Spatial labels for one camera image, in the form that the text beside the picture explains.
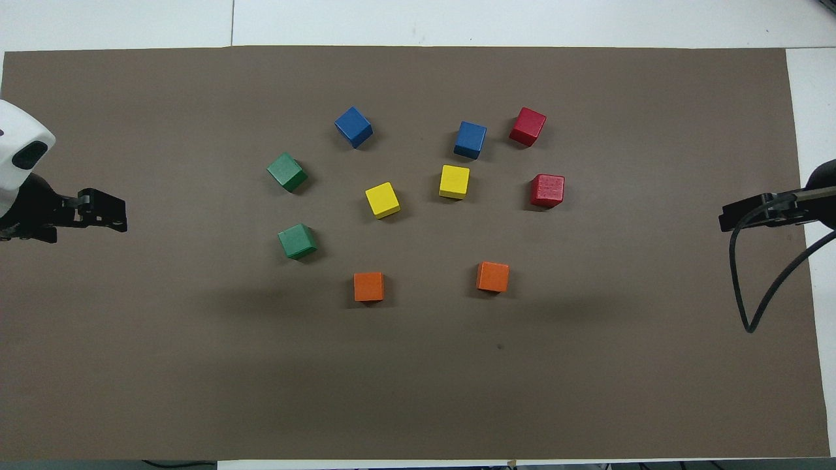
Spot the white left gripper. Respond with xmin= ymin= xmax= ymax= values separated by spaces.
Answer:
xmin=0 ymin=99 xmax=129 ymax=243

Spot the red wooden cube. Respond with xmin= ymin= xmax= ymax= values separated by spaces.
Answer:
xmin=529 ymin=173 xmax=566 ymax=210
xmin=509 ymin=107 xmax=547 ymax=147

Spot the green wooden cube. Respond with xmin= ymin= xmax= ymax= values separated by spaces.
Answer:
xmin=266 ymin=152 xmax=309 ymax=193
xmin=278 ymin=223 xmax=319 ymax=260

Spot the orange wooden cube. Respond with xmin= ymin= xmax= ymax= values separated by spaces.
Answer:
xmin=353 ymin=272 xmax=385 ymax=303
xmin=476 ymin=261 xmax=510 ymax=294

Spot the blue wooden cube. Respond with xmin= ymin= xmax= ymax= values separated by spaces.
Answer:
xmin=453 ymin=121 xmax=488 ymax=161
xmin=334 ymin=106 xmax=374 ymax=149

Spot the yellow wooden cube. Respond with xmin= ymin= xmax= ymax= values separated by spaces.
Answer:
xmin=438 ymin=164 xmax=471 ymax=200
xmin=364 ymin=181 xmax=402 ymax=220

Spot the brown paper mat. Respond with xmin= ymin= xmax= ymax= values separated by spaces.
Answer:
xmin=0 ymin=46 xmax=830 ymax=461

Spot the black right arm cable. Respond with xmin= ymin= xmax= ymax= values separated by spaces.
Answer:
xmin=728 ymin=186 xmax=836 ymax=334

